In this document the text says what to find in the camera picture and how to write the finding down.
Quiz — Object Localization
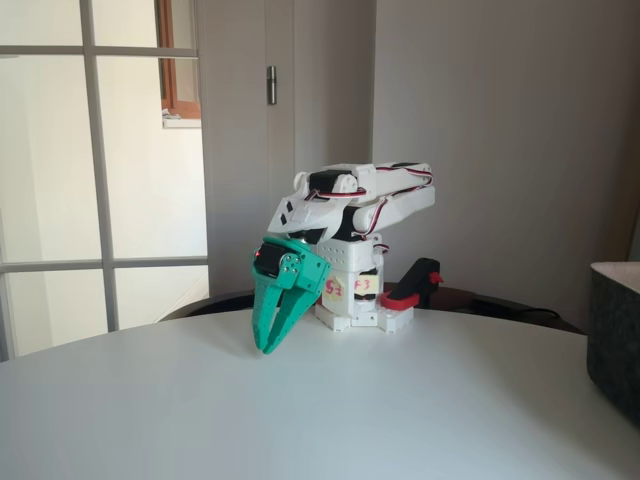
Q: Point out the yellow note marked S1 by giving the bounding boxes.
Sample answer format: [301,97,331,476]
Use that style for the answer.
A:
[322,272,348,312]

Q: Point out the dark brown wooden furniture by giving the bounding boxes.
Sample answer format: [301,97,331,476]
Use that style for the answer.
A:
[158,283,585,335]

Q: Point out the yellow note marked F3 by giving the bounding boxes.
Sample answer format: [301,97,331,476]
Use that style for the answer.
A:
[352,272,380,297]

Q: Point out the black and red table clamp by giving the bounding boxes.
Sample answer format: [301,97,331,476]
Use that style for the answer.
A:
[378,257,445,314]

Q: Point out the white glass pane door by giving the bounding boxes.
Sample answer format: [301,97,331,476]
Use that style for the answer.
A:
[0,0,211,364]

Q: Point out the dark grey fabric speaker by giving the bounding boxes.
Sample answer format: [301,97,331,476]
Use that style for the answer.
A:
[584,260,640,431]

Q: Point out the brown wooden window frame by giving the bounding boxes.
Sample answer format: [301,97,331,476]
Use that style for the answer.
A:
[158,0,202,121]

